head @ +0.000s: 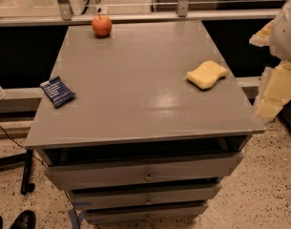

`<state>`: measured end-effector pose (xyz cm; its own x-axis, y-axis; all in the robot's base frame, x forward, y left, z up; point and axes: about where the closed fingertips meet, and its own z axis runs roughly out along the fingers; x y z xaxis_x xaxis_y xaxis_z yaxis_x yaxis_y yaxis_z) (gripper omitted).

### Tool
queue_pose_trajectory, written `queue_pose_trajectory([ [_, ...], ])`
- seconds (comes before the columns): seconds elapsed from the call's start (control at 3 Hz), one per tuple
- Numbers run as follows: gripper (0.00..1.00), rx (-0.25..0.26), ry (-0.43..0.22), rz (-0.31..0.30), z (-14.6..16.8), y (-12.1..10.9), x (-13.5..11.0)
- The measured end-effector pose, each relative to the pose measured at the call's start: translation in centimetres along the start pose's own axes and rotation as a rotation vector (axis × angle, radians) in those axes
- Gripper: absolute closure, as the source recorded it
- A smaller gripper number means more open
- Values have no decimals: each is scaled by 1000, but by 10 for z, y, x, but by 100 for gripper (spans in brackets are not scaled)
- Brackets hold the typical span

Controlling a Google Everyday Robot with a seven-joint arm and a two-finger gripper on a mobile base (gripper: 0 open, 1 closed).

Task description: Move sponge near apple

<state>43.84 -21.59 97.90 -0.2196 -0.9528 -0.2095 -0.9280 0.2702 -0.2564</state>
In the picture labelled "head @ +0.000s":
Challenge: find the red apple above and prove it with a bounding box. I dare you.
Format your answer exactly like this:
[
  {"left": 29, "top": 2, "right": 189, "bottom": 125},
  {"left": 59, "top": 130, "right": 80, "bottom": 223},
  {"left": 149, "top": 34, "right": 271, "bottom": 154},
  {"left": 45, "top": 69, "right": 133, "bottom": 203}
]
[{"left": 92, "top": 15, "right": 113, "bottom": 37}]

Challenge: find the top grey drawer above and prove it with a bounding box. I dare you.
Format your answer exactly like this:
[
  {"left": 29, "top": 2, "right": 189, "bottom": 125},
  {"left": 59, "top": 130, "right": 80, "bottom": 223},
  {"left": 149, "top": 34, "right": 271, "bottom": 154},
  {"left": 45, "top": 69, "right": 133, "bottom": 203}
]
[{"left": 45, "top": 152, "right": 243, "bottom": 190}]

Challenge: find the yellow sponge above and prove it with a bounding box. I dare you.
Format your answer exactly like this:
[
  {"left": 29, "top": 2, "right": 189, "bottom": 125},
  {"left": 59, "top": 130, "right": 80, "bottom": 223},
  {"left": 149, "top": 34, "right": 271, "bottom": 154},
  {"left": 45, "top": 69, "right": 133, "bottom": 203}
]
[{"left": 186, "top": 60, "right": 229, "bottom": 90}]

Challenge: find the middle grey drawer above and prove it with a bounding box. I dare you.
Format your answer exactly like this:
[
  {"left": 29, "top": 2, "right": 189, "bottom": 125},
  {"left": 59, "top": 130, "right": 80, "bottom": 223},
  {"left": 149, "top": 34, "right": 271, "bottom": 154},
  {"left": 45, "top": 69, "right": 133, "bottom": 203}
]
[{"left": 70, "top": 183, "right": 221, "bottom": 210}]

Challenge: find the blue snack packet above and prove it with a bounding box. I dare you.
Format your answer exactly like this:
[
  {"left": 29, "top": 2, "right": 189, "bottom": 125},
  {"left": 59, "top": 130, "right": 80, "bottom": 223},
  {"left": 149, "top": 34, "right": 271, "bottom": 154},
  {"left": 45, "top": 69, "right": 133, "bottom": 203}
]
[{"left": 40, "top": 76, "right": 75, "bottom": 108}]

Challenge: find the black cable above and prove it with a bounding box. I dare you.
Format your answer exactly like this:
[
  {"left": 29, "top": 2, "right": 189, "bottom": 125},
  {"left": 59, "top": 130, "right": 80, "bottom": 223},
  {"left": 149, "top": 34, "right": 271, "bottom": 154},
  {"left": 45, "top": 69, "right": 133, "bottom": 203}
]
[{"left": 0, "top": 117, "right": 46, "bottom": 165}]

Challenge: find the black metal stand leg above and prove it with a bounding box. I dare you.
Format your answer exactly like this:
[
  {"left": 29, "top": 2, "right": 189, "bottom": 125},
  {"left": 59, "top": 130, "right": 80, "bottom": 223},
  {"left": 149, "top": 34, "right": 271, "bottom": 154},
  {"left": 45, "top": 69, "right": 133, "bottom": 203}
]
[{"left": 0, "top": 149, "right": 36, "bottom": 196}]

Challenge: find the grey metal railing frame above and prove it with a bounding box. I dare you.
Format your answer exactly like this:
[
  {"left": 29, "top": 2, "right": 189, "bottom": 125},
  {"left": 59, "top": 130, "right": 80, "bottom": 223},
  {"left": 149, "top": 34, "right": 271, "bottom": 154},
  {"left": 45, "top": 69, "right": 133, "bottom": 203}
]
[{"left": 0, "top": 0, "right": 287, "bottom": 27}]

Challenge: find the grey drawer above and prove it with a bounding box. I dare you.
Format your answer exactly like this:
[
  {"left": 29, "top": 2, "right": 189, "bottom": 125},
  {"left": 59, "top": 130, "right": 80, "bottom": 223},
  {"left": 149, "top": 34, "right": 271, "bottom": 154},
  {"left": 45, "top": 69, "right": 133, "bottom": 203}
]
[
  {"left": 85, "top": 200, "right": 208, "bottom": 224},
  {"left": 70, "top": 183, "right": 221, "bottom": 210},
  {"left": 45, "top": 152, "right": 243, "bottom": 190}
]

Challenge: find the black shoe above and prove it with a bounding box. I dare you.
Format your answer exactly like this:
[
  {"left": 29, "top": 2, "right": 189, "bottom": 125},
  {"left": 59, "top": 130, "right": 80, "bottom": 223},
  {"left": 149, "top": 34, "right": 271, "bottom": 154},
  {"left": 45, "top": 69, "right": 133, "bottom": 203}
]
[{"left": 10, "top": 210, "right": 36, "bottom": 229}]

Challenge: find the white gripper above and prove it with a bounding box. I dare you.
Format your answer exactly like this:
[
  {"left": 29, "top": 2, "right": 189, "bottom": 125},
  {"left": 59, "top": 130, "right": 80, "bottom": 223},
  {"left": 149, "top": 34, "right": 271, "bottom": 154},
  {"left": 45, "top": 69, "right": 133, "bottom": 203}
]
[{"left": 249, "top": 0, "right": 291, "bottom": 122}]

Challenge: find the bottom grey drawer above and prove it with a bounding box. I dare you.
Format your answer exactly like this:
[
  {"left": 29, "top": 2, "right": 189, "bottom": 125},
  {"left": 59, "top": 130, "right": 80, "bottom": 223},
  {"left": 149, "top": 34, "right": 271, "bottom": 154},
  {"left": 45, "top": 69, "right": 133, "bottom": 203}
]
[{"left": 85, "top": 200, "right": 208, "bottom": 224}]

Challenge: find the grey drawer cabinet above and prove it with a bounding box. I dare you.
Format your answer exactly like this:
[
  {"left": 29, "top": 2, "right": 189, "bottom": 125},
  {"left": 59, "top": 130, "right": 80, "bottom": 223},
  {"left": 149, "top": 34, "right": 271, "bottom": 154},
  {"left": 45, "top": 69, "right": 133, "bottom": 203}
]
[{"left": 24, "top": 20, "right": 266, "bottom": 226}]

